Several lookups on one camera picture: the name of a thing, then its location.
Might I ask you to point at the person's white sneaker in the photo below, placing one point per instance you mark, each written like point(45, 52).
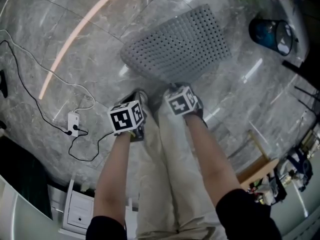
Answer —
point(143, 99)

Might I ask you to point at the person's beige trousers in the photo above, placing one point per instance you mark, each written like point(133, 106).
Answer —
point(175, 184)

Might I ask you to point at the wooden coffee table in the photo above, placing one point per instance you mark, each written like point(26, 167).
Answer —
point(260, 169)

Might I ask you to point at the black mesh wastebasket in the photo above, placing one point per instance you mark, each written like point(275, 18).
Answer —
point(267, 34)

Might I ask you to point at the person's right forearm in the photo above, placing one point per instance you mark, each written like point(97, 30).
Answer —
point(212, 159)

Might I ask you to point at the yellow wristband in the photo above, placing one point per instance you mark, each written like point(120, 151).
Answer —
point(130, 133)

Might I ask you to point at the white curved counter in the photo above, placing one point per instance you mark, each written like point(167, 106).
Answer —
point(20, 216)

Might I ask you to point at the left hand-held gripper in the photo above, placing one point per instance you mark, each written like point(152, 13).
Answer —
point(122, 120)

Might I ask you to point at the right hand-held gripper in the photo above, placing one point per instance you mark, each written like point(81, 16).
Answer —
point(180, 102)

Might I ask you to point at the dark green tub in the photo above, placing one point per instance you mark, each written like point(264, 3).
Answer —
point(22, 174)

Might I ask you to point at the pile of cluttered items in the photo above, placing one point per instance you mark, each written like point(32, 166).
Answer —
point(282, 181)

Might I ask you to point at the white drawer unit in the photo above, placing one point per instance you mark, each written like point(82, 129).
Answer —
point(78, 209)

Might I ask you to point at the black chair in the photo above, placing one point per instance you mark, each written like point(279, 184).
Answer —
point(307, 99)

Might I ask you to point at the person's black shirt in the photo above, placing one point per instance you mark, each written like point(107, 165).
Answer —
point(245, 214)

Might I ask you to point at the grey perforated bath mat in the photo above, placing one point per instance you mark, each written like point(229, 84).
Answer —
point(180, 46)

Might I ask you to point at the person's left forearm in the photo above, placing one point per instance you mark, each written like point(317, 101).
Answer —
point(112, 179)

